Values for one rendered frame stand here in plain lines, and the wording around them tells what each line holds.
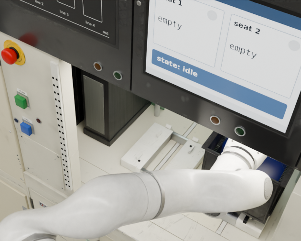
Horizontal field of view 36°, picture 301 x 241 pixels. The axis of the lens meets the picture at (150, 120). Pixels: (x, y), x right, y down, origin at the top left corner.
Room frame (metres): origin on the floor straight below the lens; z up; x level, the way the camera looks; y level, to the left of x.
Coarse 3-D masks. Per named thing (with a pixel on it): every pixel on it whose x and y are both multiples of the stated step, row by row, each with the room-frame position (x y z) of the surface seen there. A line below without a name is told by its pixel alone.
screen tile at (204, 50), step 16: (160, 0) 0.68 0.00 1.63; (176, 0) 0.67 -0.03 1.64; (192, 0) 0.65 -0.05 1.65; (176, 16) 0.67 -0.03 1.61; (192, 16) 0.65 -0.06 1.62; (160, 32) 0.68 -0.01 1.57; (176, 32) 0.66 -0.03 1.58; (208, 32) 0.64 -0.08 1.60; (176, 48) 0.66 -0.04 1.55; (192, 48) 0.65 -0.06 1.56; (208, 48) 0.63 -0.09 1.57; (208, 64) 0.63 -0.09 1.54
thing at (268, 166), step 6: (222, 144) 0.91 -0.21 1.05; (222, 150) 0.91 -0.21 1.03; (264, 162) 0.85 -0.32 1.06; (270, 162) 0.84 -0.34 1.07; (276, 162) 0.83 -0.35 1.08; (258, 168) 0.85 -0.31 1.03; (264, 168) 0.85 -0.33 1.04; (270, 168) 0.84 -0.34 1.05; (276, 168) 0.83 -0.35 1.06; (282, 168) 0.82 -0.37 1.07; (270, 174) 0.84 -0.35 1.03; (276, 174) 0.83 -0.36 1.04; (276, 180) 0.83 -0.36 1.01
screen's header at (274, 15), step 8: (216, 0) 0.63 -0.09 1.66; (224, 0) 0.63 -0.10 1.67; (232, 0) 0.62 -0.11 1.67; (240, 0) 0.61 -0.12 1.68; (248, 0) 0.61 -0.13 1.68; (240, 8) 0.61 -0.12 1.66; (248, 8) 0.61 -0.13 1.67; (256, 8) 0.60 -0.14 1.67; (264, 8) 0.60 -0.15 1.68; (264, 16) 0.59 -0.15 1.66; (272, 16) 0.59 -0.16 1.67; (280, 16) 0.58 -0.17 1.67; (288, 16) 0.58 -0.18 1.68; (288, 24) 0.58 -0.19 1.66; (296, 24) 0.57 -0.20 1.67
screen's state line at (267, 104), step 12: (156, 60) 0.68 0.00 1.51; (168, 60) 0.67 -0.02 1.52; (180, 60) 0.66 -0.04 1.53; (180, 72) 0.66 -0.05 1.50; (192, 72) 0.64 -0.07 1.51; (204, 72) 0.63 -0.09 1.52; (204, 84) 0.63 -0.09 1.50; (216, 84) 0.62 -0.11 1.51; (228, 84) 0.61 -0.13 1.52; (228, 96) 0.61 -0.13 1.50; (240, 96) 0.60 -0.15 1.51; (252, 96) 0.59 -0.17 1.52; (264, 96) 0.58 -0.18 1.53; (264, 108) 0.57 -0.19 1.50; (276, 108) 0.57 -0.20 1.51
